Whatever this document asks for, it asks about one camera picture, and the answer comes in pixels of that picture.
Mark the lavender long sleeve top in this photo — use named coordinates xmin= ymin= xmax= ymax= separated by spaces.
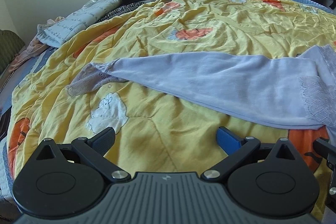
xmin=67 ymin=45 xmax=335 ymax=132

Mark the yellow carrot print quilt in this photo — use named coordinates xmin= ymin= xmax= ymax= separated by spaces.
xmin=6 ymin=0 xmax=336 ymax=222

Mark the light grey text quilt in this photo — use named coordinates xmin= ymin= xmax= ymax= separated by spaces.
xmin=37 ymin=0 xmax=122 ymax=48

